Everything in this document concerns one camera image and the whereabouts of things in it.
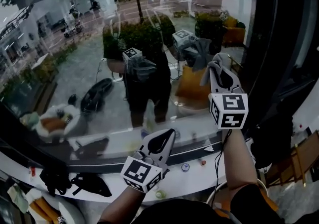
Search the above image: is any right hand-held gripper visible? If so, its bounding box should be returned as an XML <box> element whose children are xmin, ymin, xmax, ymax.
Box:
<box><xmin>208</xmin><ymin>67</ymin><xmax>249</xmax><ymax>130</ymax></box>

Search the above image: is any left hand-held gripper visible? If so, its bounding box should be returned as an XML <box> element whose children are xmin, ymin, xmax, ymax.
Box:
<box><xmin>120</xmin><ymin>128</ymin><xmax>176</xmax><ymax>193</ymax></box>

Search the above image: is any grey knitted cloth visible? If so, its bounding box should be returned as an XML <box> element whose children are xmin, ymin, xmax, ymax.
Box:
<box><xmin>200</xmin><ymin>52</ymin><xmax>234</xmax><ymax>87</ymax></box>

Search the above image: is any large glass window pane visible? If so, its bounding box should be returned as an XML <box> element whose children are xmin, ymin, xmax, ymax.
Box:
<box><xmin>0</xmin><ymin>0</ymin><xmax>279</xmax><ymax>167</ymax></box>

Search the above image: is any person's left forearm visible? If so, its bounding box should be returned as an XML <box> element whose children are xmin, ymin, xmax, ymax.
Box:
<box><xmin>98</xmin><ymin>185</ymin><xmax>146</xmax><ymax>224</ymax></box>

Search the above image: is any person's right forearm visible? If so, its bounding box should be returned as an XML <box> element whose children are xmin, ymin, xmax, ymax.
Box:
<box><xmin>223</xmin><ymin>128</ymin><xmax>259</xmax><ymax>200</ymax></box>

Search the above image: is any pale green cloth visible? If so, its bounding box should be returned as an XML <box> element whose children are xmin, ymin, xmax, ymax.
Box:
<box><xmin>7</xmin><ymin>184</ymin><xmax>29</xmax><ymax>215</ymax></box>

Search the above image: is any white window ledge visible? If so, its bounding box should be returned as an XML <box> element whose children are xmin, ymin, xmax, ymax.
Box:
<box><xmin>0</xmin><ymin>150</ymin><xmax>253</xmax><ymax>204</ymax></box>

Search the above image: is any person's black clothing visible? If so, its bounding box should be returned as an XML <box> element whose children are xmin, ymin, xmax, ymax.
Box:
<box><xmin>119</xmin><ymin>183</ymin><xmax>282</xmax><ymax>224</ymax></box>

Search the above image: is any black backpack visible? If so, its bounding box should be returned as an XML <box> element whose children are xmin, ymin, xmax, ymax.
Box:
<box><xmin>249</xmin><ymin>108</ymin><xmax>295</xmax><ymax>172</ymax></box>

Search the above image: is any white fluffy armchair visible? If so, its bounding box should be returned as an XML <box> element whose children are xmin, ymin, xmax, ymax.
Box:
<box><xmin>26</xmin><ymin>188</ymin><xmax>86</xmax><ymax>224</ymax></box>

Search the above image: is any brown wooden chair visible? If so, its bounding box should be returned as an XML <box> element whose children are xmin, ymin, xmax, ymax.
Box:
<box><xmin>271</xmin><ymin>130</ymin><xmax>319</xmax><ymax>188</ymax></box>

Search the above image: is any large orange cushion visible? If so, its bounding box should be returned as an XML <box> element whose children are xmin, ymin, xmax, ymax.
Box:
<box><xmin>213</xmin><ymin>192</ymin><xmax>279</xmax><ymax>219</ymax></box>

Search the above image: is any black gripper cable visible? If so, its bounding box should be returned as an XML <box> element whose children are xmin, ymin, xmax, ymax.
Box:
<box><xmin>213</xmin><ymin>129</ymin><xmax>233</xmax><ymax>209</ymax></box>

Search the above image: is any black strap bag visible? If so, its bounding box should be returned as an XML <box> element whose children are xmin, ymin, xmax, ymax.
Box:
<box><xmin>71</xmin><ymin>172</ymin><xmax>113</xmax><ymax>199</ymax></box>

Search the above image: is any dark metal window frame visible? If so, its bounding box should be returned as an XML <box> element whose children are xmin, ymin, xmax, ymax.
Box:
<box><xmin>0</xmin><ymin>0</ymin><xmax>319</xmax><ymax>174</ymax></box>

